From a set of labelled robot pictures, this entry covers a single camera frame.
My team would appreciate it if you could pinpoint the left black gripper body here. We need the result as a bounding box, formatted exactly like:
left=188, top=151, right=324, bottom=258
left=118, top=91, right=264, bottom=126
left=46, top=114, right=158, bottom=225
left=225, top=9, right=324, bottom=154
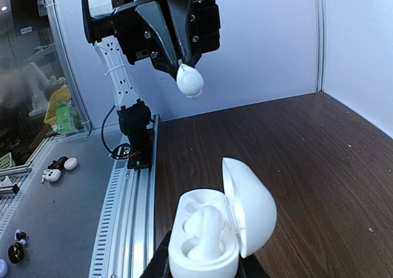
left=111, top=0, right=220, bottom=64

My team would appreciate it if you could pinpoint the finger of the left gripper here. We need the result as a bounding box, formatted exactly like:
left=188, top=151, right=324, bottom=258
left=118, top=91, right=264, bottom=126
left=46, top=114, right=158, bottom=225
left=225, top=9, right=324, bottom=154
left=134, top=1, right=181, bottom=75
left=167, top=0, right=201, bottom=67

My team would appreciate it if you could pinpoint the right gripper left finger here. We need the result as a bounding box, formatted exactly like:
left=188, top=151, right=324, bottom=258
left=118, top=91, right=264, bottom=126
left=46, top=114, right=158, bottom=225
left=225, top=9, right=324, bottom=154
left=140, top=230, right=172, bottom=278

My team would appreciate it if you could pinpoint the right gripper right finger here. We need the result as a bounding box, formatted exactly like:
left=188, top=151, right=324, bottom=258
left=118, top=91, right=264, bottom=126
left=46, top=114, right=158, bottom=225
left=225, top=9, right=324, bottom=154
left=239, top=255, right=270, bottom=278

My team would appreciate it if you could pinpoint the white earbud charging case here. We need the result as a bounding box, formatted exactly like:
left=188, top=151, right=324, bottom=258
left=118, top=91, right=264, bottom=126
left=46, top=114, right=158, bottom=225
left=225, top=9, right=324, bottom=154
left=168, top=158, right=278, bottom=277

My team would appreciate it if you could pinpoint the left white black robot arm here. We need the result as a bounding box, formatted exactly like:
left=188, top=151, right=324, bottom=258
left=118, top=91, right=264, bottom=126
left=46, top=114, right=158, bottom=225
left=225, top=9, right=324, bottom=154
left=82, top=0, right=220, bottom=150

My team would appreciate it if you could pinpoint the beige earbud case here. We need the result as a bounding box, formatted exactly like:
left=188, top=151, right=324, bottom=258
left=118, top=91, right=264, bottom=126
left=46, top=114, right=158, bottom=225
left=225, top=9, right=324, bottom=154
left=64, top=157, right=78, bottom=171

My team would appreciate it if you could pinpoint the white stem earbuds case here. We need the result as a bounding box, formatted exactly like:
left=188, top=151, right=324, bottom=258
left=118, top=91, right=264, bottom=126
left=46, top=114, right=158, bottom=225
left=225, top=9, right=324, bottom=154
left=41, top=169, right=61, bottom=184

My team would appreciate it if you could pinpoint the black gold earbud case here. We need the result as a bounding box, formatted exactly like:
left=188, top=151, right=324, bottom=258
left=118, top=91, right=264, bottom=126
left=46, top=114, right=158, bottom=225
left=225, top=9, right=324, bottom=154
left=7, top=242, right=25, bottom=264

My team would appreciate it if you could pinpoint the front aluminium rail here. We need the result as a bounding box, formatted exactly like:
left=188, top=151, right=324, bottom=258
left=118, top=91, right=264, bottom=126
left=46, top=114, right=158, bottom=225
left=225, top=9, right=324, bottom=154
left=88, top=115, right=160, bottom=277

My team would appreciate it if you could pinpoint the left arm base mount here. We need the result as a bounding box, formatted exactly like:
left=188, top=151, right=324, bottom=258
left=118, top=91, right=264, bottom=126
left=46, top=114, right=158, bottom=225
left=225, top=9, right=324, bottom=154
left=107, top=123, right=154, bottom=170

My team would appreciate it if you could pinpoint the left aluminium frame post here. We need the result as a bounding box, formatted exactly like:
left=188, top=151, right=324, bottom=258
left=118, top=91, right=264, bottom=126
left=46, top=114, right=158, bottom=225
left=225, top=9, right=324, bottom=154
left=315, top=0, right=327, bottom=92

